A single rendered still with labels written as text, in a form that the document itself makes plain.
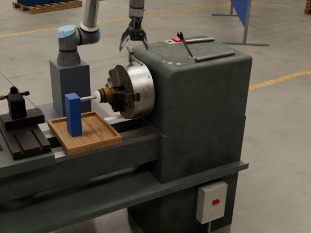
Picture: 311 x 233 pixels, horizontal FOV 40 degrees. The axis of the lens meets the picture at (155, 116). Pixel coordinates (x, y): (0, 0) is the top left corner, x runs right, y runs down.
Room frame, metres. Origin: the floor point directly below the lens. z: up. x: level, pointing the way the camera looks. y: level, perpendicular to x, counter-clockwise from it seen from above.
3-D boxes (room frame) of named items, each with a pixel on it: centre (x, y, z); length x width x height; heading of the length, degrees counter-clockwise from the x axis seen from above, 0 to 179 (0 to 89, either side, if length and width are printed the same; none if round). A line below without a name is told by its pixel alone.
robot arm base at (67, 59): (2.61, 0.57, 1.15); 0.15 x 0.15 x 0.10
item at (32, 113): (2.00, 0.70, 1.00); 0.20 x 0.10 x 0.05; 120
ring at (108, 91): (2.16, 0.28, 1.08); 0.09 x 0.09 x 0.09; 30
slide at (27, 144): (1.93, 0.69, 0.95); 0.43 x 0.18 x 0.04; 30
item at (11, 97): (1.99, 0.72, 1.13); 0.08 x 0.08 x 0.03
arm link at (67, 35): (2.62, 0.56, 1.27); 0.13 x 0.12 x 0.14; 122
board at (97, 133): (2.08, 0.40, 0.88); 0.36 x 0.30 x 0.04; 30
